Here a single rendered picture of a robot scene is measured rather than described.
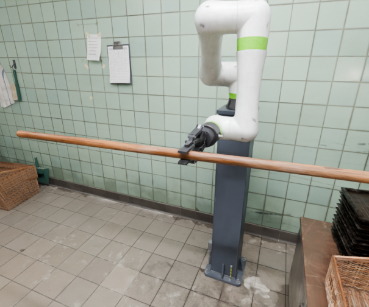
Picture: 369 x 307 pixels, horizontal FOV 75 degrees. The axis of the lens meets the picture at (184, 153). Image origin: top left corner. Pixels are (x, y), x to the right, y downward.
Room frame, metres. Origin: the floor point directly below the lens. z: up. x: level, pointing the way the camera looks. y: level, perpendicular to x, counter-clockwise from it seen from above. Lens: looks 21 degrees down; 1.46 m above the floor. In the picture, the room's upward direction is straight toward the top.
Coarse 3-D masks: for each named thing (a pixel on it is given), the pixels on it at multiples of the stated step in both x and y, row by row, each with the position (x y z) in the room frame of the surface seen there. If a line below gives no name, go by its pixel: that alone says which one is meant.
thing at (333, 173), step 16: (80, 144) 0.87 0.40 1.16; (96, 144) 0.84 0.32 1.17; (112, 144) 0.81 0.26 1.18; (128, 144) 0.79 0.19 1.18; (208, 160) 0.68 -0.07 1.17; (224, 160) 0.66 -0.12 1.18; (240, 160) 0.64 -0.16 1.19; (256, 160) 0.63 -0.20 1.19; (272, 160) 0.62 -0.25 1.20; (320, 176) 0.56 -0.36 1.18; (336, 176) 0.55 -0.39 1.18; (352, 176) 0.54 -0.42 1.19; (368, 176) 0.53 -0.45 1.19
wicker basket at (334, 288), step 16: (336, 256) 0.74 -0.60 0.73; (352, 256) 0.72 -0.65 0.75; (336, 272) 0.67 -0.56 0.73; (368, 272) 0.70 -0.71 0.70; (336, 288) 0.63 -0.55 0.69; (352, 288) 0.71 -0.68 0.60; (368, 288) 0.69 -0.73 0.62; (336, 304) 0.60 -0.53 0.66; (352, 304) 0.65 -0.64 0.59; (368, 304) 0.65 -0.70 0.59
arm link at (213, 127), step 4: (204, 124) 0.92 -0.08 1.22; (208, 124) 0.92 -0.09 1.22; (212, 124) 0.93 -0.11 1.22; (216, 124) 0.95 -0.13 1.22; (212, 128) 0.90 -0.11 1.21; (216, 128) 0.92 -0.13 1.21; (216, 132) 0.90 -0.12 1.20; (220, 132) 0.94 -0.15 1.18; (216, 136) 0.90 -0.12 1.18; (220, 136) 0.91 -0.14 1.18; (216, 140) 0.90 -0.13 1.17; (212, 144) 0.90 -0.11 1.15
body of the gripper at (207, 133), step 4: (204, 128) 0.90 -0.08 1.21; (208, 128) 0.90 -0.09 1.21; (204, 132) 0.86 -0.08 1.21; (208, 132) 0.87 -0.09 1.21; (212, 132) 0.89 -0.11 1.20; (200, 136) 0.83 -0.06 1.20; (204, 136) 0.86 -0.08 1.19; (208, 136) 0.87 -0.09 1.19; (212, 136) 0.87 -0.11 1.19; (208, 140) 0.87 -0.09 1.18; (212, 140) 0.87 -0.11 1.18; (196, 144) 0.83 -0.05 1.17; (200, 144) 0.82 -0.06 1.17; (208, 144) 0.87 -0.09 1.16; (204, 148) 0.87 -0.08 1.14
